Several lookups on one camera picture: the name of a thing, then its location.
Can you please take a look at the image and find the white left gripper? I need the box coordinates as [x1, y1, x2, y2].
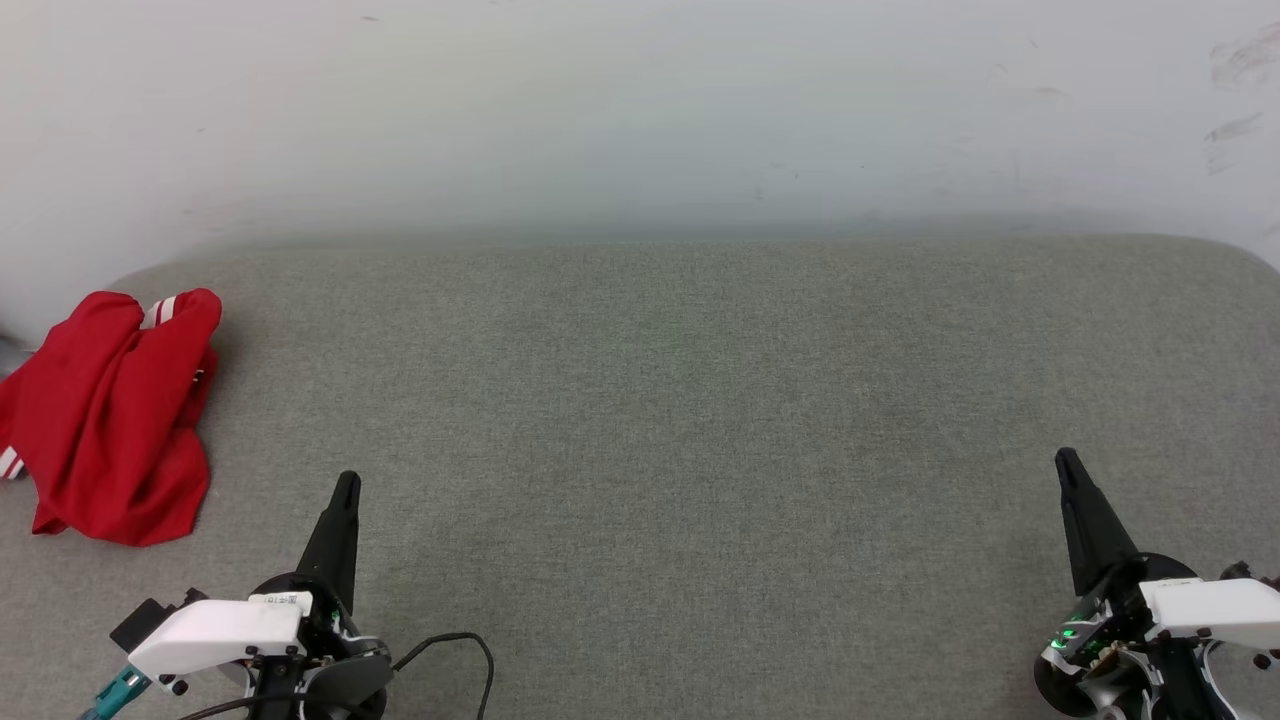
[128, 471, 396, 720]

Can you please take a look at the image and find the red and white shirt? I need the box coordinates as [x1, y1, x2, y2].
[0, 288, 223, 548]

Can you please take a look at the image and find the teal cable connector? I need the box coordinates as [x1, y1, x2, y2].
[80, 665, 151, 720]

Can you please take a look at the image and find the grey fabric sofa cushion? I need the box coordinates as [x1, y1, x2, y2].
[0, 235, 1280, 720]

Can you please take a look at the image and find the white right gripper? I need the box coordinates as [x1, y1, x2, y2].
[1033, 448, 1280, 720]

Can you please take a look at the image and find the thin black cable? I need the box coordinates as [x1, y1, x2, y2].
[388, 631, 496, 720]

